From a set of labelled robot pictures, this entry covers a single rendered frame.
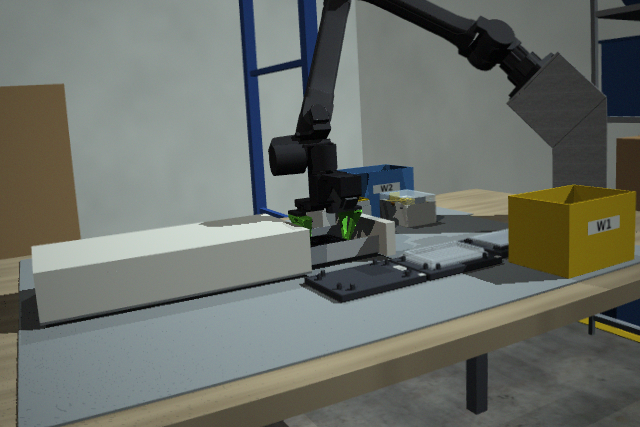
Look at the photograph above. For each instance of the grey flat mat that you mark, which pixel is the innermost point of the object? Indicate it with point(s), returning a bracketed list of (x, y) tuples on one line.
[(94, 366)]

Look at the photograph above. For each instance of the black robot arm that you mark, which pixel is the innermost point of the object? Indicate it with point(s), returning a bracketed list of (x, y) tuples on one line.
[(291, 154)]

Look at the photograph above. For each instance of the blue open-top bin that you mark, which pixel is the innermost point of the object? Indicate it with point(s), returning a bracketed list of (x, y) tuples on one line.
[(387, 178)]

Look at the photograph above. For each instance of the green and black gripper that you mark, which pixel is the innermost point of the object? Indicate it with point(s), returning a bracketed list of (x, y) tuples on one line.
[(299, 217)]

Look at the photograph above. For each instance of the yellow open-top box labelled w1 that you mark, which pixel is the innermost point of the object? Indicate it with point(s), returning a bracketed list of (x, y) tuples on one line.
[(571, 230)]

